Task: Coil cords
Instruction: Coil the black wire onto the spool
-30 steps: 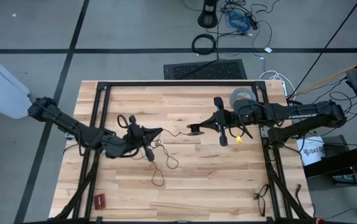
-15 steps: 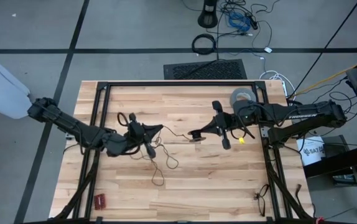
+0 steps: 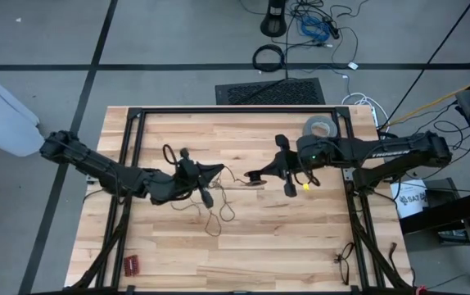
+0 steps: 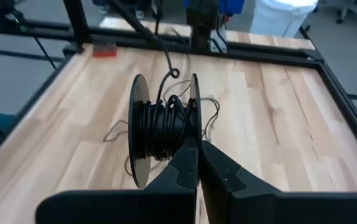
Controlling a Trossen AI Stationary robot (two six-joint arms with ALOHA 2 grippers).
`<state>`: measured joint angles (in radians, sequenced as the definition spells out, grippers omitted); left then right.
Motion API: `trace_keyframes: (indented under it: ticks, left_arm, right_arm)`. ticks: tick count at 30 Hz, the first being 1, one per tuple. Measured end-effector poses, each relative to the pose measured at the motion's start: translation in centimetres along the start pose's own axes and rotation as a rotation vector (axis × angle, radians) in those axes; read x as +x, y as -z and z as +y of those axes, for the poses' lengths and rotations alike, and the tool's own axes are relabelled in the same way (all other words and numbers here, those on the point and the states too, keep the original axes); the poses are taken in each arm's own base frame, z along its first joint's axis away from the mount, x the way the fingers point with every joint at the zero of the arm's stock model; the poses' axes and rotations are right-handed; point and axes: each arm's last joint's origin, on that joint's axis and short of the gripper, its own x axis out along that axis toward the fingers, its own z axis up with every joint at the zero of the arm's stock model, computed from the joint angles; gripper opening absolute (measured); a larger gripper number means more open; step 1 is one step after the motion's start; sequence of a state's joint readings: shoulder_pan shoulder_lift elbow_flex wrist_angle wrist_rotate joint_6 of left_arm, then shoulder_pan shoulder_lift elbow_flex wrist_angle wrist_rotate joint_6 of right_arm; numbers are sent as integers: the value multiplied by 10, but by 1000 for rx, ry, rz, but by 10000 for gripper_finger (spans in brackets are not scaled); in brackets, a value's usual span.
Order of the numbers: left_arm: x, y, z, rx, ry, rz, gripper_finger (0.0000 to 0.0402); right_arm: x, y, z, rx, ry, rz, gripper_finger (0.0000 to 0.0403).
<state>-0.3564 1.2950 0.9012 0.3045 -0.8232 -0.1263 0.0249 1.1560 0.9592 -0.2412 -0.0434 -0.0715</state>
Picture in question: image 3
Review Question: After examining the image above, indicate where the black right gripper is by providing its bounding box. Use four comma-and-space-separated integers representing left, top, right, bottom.
251, 134, 302, 199

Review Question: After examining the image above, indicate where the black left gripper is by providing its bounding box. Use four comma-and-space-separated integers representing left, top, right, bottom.
173, 147, 225, 210

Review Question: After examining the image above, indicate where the black cord spool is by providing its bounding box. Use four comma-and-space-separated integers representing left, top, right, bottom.
243, 170, 269, 188

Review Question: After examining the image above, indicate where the thin black cord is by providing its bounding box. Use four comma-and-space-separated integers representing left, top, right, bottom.
170, 165, 257, 238

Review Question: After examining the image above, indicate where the black floor vent grate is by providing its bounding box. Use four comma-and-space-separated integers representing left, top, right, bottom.
215, 77, 326, 106

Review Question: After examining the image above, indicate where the red screw bit box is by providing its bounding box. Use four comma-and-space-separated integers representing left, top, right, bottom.
123, 254, 141, 278

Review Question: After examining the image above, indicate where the white printed paper sheet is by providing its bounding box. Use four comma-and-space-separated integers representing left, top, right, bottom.
390, 179, 430, 220

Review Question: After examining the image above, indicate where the black floor stand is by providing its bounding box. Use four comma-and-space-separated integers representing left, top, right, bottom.
260, 0, 288, 39

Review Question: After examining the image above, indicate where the black power strip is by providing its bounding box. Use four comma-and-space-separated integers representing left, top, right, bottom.
323, 18, 341, 40

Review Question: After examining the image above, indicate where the black table beam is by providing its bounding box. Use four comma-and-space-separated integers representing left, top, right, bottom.
398, 184, 470, 235

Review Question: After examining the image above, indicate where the black diagonal rig pole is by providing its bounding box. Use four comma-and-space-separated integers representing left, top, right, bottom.
382, 0, 470, 129

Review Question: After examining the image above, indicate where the white cylindrical bin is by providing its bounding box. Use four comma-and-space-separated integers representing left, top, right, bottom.
0, 57, 46, 158

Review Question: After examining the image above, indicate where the black cable with yellow tag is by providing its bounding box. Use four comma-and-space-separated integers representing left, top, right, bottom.
294, 151, 323, 193

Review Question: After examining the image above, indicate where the black aluminium table frame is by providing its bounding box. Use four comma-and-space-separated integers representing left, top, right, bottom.
66, 105, 416, 295

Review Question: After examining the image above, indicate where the grey duct tape roll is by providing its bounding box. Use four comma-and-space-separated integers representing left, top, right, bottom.
302, 115, 340, 139

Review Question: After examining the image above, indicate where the coiled black floor cable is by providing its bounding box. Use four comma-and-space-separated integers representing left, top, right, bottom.
252, 43, 287, 74

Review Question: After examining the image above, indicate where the white floor cable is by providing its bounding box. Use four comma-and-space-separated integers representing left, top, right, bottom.
341, 93, 390, 129

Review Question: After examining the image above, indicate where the small black cable loop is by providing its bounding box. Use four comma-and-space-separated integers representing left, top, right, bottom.
334, 242, 355, 286

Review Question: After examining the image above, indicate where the short black cable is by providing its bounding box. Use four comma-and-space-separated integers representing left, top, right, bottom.
387, 242, 398, 272

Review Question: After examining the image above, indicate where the blue coiled cable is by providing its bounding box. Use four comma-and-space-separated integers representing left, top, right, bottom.
300, 16, 332, 43

